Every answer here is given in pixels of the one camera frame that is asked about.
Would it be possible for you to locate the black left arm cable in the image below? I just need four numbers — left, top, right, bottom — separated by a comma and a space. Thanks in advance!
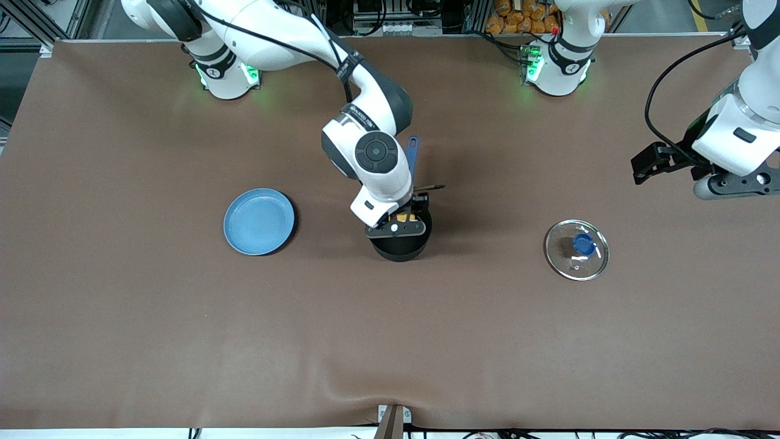
645, 24, 750, 160

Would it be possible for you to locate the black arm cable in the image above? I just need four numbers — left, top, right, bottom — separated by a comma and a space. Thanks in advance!
189, 0, 354, 103
645, 24, 750, 160

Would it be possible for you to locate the white connector block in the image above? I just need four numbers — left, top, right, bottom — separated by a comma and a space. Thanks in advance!
353, 21, 410, 36

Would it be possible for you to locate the metal table clamp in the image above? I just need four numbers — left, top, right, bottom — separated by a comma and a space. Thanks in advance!
373, 404, 413, 439

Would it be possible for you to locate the aluminium frame post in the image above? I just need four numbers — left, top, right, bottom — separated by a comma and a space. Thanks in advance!
466, 0, 492, 34

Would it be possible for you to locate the glass lid with blue knob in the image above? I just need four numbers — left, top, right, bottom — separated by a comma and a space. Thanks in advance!
544, 219, 610, 282

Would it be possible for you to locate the black pot with blue handle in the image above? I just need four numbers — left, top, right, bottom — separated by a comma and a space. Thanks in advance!
367, 135, 433, 263

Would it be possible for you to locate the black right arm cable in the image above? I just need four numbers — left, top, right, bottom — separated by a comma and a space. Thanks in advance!
189, 0, 354, 103

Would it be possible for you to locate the round blue plate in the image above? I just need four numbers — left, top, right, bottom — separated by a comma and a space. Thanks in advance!
223, 188, 296, 256

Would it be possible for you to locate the brown table cover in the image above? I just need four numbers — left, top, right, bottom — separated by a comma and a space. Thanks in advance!
0, 35, 780, 431

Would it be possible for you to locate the bag of orange snacks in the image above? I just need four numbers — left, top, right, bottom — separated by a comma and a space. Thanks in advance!
486, 0, 561, 35

